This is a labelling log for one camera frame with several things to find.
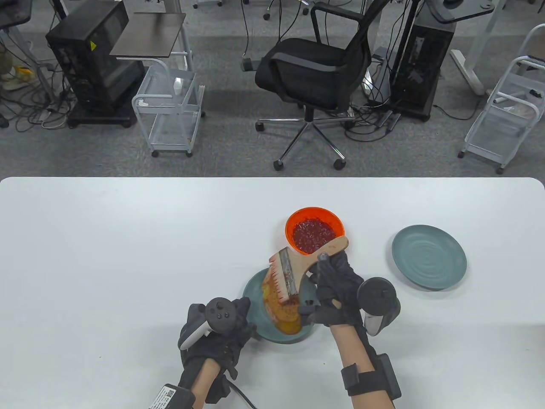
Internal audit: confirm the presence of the person's left hand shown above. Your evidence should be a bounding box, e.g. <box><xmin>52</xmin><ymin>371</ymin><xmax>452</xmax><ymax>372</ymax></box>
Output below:
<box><xmin>178</xmin><ymin>297</ymin><xmax>257</xmax><ymax>382</ymax></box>

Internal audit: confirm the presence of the person's right hand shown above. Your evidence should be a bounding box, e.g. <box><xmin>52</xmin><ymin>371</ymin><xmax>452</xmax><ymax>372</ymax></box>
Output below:
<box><xmin>298</xmin><ymin>251</ymin><xmax>367</xmax><ymax>328</ymax></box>

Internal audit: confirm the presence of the wooden brush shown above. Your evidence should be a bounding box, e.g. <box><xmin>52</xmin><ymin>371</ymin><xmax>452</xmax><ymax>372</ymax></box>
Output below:
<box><xmin>268</xmin><ymin>236</ymin><xmax>350</xmax><ymax>305</ymax></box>

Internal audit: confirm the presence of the teal round plate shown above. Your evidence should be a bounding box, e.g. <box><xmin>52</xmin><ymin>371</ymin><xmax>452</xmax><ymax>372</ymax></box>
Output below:
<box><xmin>243</xmin><ymin>268</ymin><xmax>318</xmax><ymax>344</ymax></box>
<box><xmin>392</xmin><ymin>225</ymin><xmax>468</xmax><ymax>291</ymax></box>

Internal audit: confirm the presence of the toasted bread slice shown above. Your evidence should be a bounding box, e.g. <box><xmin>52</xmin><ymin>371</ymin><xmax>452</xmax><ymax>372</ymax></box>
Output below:
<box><xmin>261</xmin><ymin>266</ymin><xmax>304</xmax><ymax>335</ymax></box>

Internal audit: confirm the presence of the person's left forearm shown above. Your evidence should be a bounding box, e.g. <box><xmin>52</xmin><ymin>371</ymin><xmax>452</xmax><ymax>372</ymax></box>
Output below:
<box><xmin>192</xmin><ymin>358</ymin><xmax>224</xmax><ymax>409</ymax></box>

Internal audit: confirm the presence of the person's right forearm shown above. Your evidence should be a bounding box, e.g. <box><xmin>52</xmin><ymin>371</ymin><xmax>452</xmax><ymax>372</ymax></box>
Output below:
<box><xmin>330</xmin><ymin>325</ymin><xmax>396</xmax><ymax>409</ymax></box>

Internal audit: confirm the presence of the black and white handheld controller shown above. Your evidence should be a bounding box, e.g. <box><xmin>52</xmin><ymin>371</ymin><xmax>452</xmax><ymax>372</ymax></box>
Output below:
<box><xmin>357</xmin><ymin>277</ymin><xmax>402</xmax><ymax>337</ymax></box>
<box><xmin>179</xmin><ymin>297</ymin><xmax>240</xmax><ymax>351</ymax></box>

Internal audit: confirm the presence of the orange plastic bowl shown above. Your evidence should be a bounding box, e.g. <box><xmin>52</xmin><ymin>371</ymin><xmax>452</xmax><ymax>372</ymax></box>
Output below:
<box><xmin>284</xmin><ymin>207</ymin><xmax>344</xmax><ymax>255</ymax></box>

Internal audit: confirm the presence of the black office chair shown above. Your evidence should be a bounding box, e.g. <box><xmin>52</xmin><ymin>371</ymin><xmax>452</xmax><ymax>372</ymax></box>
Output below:
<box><xmin>255</xmin><ymin>0</ymin><xmax>392</xmax><ymax>172</ymax></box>

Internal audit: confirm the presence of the black computer tower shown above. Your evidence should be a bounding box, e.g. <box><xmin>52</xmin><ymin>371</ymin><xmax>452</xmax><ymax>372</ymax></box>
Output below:
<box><xmin>45</xmin><ymin>1</ymin><xmax>145</xmax><ymax>128</ymax></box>
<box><xmin>390</xmin><ymin>11</ymin><xmax>457</xmax><ymax>123</ymax></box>

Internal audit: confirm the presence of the white desk leg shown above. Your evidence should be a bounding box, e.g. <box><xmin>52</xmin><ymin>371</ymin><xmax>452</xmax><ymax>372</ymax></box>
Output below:
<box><xmin>450</xmin><ymin>0</ymin><xmax>507</xmax><ymax>96</ymax></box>

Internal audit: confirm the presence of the dark grey desk top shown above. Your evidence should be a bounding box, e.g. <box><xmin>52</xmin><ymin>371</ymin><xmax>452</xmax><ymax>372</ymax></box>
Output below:
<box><xmin>426</xmin><ymin>0</ymin><xmax>496</xmax><ymax>24</ymax></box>
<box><xmin>0</xmin><ymin>0</ymin><xmax>32</xmax><ymax>30</ymax></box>

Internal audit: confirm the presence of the small brown side table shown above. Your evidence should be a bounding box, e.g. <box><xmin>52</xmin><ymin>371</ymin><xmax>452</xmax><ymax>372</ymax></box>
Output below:
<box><xmin>109</xmin><ymin>12</ymin><xmax>187</xmax><ymax>58</ymax></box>

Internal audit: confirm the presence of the black cable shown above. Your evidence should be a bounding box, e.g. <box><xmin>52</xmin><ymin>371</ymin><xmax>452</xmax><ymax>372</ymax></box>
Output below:
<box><xmin>230</xmin><ymin>381</ymin><xmax>256</xmax><ymax>409</ymax></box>

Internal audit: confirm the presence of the white wire cart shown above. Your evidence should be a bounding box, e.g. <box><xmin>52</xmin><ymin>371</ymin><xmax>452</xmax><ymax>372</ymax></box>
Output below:
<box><xmin>458</xmin><ymin>23</ymin><xmax>545</xmax><ymax>174</ymax></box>
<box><xmin>131</xmin><ymin>58</ymin><xmax>207</xmax><ymax>158</ymax></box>

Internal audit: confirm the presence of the tangle of floor cables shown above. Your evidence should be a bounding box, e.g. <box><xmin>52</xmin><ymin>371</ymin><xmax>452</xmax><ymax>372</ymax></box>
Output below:
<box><xmin>0</xmin><ymin>81</ymin><xmax>77</xmax><ymax>132</ymax></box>

